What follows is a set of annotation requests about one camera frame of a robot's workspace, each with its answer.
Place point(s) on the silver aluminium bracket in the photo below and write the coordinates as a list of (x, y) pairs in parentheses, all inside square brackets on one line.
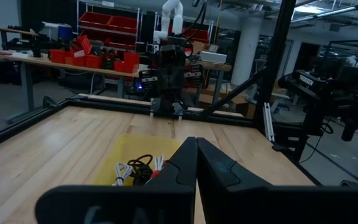
[(269, 121)]

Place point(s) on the black rack frame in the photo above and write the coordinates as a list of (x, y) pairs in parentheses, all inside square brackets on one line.
[(346, 46)]

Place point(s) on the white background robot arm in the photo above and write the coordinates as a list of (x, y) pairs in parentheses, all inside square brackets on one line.
[(172, 15)]

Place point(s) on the white round column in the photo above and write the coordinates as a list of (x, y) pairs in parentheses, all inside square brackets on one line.
[(246, 49)]

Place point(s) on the yellow plastic bin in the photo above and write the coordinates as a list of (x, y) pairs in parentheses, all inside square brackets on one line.
[(135, 146)]

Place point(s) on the black frame post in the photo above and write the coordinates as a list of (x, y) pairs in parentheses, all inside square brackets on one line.
[(275, 56)]

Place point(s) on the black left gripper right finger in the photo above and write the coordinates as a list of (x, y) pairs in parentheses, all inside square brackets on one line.
[(259, 205)]

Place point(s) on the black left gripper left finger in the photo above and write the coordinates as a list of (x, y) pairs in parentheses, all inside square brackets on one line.
[(120, 205)]

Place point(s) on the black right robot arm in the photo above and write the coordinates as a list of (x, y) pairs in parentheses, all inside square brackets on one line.
[(148, 79)]

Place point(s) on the cardboard box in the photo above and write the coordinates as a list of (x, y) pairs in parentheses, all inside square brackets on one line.
[(202, 47)]

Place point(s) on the red parts bin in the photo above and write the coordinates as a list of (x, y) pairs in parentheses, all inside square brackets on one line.
[(92, 61), (57, 56), (119, 66), (84, 43), (131, 62)]

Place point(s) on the black diagonal frame brace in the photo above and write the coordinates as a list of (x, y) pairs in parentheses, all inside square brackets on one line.
[(232, 93)]

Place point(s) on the long wooden workbench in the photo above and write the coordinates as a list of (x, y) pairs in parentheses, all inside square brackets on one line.
[(26, 60)]

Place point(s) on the black table frame rail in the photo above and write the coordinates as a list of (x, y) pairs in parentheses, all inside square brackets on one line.
[(26, 119)]

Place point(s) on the blue and white box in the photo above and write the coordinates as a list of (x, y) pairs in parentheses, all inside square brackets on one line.
[(57, 31)]

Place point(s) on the small wooden table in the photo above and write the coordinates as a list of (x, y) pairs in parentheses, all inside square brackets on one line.
[(219, 67)]

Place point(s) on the red shelf bin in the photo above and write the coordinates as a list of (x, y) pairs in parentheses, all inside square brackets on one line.
[(123, 24), (94, 19), (197, 34)]

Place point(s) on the black tabletop device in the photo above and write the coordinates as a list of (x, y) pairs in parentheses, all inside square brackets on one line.
[(26, 42)]

